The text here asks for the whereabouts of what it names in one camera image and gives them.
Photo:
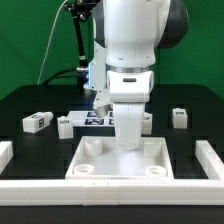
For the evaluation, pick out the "black camera stand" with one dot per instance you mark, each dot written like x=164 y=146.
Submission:
x=80 y=11

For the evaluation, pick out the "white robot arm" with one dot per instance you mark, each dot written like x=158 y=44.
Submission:
x=132 y=30

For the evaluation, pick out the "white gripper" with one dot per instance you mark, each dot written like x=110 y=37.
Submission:
x=129 y=92

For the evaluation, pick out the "white square tabletop part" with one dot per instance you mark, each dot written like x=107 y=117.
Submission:
x=99 y=157

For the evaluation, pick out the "white fence rail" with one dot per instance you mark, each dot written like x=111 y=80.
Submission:
x=209 y=160
x=111 y=192

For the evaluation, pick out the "white fiducial marker board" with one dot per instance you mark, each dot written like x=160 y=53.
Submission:
x=89 y=119

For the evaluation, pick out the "white right fence rail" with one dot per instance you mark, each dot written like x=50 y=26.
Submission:
x=209 y=160

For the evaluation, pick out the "white left fence block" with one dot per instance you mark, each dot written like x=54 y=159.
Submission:
x=6 y=154

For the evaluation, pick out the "white front fence rail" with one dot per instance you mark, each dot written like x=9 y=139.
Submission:
x=111 y=192

